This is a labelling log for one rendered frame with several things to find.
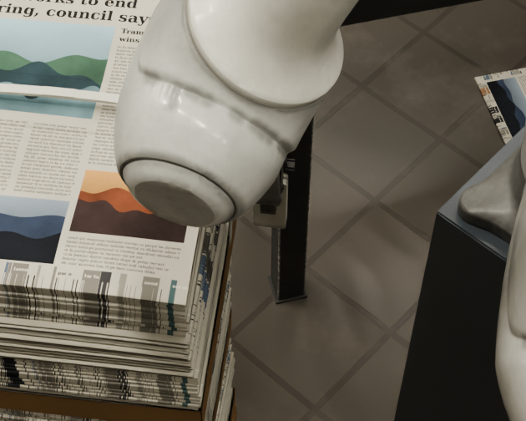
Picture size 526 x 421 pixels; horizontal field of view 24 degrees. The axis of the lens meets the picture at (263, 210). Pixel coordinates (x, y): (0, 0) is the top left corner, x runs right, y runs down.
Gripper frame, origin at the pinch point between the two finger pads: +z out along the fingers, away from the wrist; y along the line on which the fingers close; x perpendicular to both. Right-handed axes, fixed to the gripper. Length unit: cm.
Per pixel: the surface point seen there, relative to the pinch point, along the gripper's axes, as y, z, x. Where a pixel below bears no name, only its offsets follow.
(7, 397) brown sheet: 18.4, 9.3, -21.3
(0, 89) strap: -0.1, -11.3, -23.3
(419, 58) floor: -107, 96, 16
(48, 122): 1.8, -10.0, -18.9
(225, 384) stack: -13, 64, -8
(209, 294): 10.1, 1.1, -4.0
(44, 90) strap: -0.4, -11.5, -19.5
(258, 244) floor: -58, 96, -10
